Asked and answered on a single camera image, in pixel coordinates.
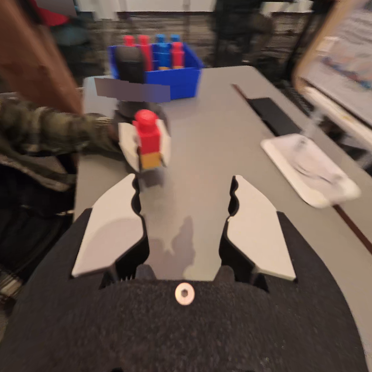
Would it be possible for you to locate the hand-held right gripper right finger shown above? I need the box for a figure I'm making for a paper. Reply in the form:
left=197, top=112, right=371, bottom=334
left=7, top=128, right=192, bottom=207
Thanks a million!
left=219, top=175, right=297, bottom=284

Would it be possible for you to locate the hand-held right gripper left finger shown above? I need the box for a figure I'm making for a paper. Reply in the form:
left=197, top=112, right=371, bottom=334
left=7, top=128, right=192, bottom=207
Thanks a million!
left=71, top=173, right=149, bottom=282

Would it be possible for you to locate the orange mega block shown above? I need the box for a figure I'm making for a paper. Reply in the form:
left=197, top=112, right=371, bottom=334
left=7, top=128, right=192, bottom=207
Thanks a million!
left=140, top=152, right=163, bottom=170

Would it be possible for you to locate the person's left forearm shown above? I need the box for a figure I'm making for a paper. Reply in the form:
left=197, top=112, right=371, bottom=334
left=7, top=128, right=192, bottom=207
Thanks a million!
left=0, top=93, right=121, bottom=157

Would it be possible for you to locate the person's body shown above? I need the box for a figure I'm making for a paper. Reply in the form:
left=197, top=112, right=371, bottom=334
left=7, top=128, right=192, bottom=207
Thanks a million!
left=0, top=154, right=77, bottom=303

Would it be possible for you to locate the red canister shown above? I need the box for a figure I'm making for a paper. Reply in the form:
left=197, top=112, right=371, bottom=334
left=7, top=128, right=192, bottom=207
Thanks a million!
left=35, top=6, right=70, bottom=27

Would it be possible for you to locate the blue plastic bin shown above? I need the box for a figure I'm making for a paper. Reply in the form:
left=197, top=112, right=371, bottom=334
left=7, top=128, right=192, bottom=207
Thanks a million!
left=108, top=44, right=203, bottom=101

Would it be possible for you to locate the cluster of block towers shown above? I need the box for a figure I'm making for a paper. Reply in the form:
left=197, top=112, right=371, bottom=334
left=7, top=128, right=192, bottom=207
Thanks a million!
left=123, top=33, right=185, bottom=71

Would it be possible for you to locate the red mega block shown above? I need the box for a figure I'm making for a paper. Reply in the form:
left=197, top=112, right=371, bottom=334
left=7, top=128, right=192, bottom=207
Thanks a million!
left=133, top=109, right=161, bottom=154

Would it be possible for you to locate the wooden instruction board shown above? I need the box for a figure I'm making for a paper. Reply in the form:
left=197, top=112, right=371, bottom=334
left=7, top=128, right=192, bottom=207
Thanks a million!
left=292, top=0, right=372, bottom=122

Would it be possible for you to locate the white document holder stand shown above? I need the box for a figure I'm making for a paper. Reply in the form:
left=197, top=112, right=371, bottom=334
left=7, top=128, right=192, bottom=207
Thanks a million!
left=261, top=86, right=372, bottom=209

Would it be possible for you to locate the wooden post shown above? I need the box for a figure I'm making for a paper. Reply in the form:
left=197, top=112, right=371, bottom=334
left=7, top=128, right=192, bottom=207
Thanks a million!
left=0, top=0, right=83, bottom=115

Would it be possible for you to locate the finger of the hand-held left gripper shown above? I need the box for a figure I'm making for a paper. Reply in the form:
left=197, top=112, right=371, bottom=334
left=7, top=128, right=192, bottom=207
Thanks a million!
left=118, top=121, right=142, bottom=172
left=156, top=119, right=172, bottom=168

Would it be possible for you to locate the black cable flap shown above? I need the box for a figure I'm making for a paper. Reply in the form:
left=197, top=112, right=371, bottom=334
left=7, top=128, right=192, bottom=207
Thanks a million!
left=247, top=97, right=301, bottom=136

